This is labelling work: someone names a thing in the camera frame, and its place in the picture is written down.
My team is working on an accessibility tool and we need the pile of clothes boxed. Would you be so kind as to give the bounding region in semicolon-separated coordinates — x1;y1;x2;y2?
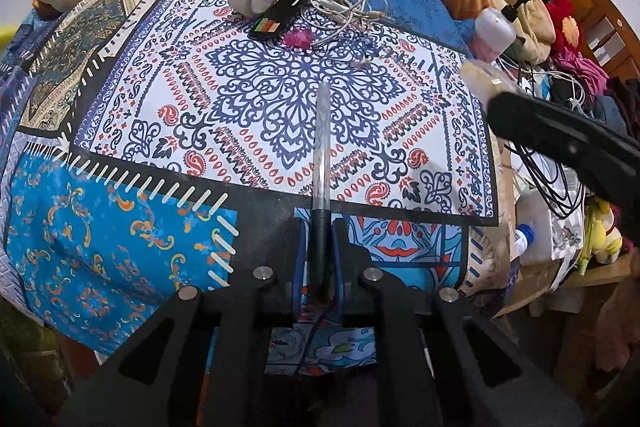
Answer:
550;47;640;138

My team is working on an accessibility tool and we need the white pump bottle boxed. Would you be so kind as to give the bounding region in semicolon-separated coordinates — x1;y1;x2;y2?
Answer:
474;0;531;64

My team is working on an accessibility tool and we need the tangle of cables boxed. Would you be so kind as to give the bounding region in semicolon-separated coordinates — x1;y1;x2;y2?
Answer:
500;52;597;219

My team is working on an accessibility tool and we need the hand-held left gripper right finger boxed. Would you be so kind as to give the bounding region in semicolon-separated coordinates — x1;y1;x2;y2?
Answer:
331;218;587;427

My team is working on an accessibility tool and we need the yellow plush toy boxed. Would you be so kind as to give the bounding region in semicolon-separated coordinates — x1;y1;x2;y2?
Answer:
582;202;624;266

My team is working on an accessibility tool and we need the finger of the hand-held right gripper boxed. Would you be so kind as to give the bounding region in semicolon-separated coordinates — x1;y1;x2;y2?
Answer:
486;91;640;214

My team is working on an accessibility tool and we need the clear ballpoint pen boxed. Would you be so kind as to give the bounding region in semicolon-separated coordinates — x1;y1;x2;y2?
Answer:
307;82;334;304

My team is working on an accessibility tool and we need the plastic bottle with blue cap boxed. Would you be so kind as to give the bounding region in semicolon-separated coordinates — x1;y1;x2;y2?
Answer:
515;192;557;266

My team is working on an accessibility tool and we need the blue patchwork bedsheet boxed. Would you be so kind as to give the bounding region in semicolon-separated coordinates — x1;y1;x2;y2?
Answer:
0;0;501;379

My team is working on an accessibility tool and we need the red plush toy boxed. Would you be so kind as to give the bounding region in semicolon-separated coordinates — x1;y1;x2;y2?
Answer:
545;0;582;48

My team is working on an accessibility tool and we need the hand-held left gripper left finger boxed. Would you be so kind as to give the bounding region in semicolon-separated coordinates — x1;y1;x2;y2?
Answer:
60;218;310;427

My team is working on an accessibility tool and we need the pink fluffy flower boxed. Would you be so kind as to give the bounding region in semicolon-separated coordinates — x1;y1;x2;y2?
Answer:
284;29;315;50

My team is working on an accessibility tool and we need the black card with coloured stripes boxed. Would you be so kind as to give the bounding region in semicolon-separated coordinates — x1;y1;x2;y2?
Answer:
248;0;317;42

